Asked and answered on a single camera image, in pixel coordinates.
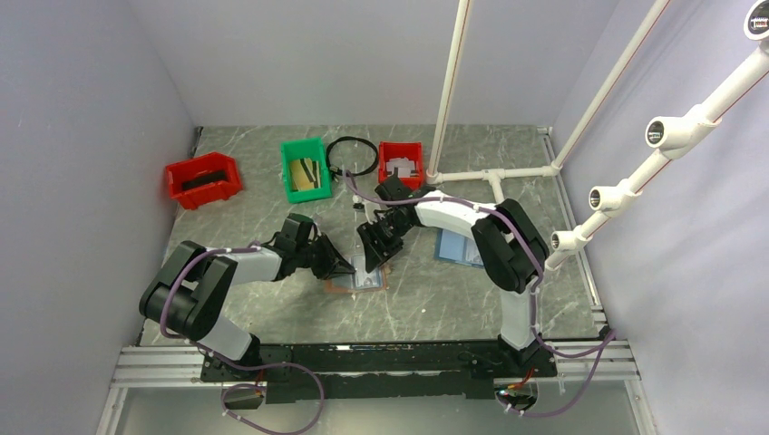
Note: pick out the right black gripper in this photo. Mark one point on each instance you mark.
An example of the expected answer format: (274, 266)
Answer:
(376, 254)

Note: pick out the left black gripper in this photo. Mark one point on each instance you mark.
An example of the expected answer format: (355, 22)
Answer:
(334, 264)

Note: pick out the brown card holder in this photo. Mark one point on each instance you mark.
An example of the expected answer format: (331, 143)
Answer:
(360, 281)

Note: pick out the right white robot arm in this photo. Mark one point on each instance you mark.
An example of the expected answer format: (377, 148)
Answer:
(512, 250)

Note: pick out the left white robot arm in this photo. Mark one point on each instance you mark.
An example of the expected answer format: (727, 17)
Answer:
(187, 295)

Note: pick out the blue card holder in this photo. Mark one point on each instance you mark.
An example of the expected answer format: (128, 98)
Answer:
(454, 248)

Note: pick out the white cards in red bin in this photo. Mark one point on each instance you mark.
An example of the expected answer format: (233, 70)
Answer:
(402, 168)

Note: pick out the gold card in green bin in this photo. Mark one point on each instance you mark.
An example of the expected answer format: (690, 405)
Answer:
(305, 174)

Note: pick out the green bin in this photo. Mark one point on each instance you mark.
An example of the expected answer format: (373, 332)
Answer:
(312, 148)

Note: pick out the right red bin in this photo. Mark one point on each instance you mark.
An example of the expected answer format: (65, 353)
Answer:
(410, 150)

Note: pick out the red bin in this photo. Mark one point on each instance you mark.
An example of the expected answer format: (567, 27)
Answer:
(202, 180)
(410, 150)

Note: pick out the black base bar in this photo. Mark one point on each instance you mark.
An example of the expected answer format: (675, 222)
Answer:
(469, 368)

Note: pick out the left red bin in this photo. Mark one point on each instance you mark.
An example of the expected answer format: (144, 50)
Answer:
(202, 180)

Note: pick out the aluminium rail frame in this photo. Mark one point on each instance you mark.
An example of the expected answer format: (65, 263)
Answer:
(180, 367)

